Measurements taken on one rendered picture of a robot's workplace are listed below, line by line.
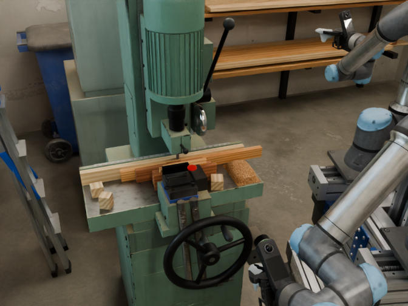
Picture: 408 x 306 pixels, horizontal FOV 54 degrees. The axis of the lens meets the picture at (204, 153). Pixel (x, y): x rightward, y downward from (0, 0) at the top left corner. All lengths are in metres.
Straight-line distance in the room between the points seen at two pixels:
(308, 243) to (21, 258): 1.91
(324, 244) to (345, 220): 0.07
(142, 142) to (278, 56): 2.27
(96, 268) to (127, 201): 1.10
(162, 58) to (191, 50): 0.09
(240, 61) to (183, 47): 2.32
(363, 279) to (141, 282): 0.87
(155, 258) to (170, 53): 0.71
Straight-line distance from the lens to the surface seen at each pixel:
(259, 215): 2.68
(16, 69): 3.61
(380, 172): 0.94
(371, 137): 1.67
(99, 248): 2.49
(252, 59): 3.52
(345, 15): 1.98
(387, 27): 1.57
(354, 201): 0.93
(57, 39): 2.92
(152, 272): 1.51
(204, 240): 1.28
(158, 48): 1.18
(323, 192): 1.72
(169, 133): 1.34
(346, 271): 0.90
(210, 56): 1.49
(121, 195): 1.35
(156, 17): 1.16
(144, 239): 1.39
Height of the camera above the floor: 1.72
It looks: 32 degrees down
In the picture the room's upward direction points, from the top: 1 degrees clockwise
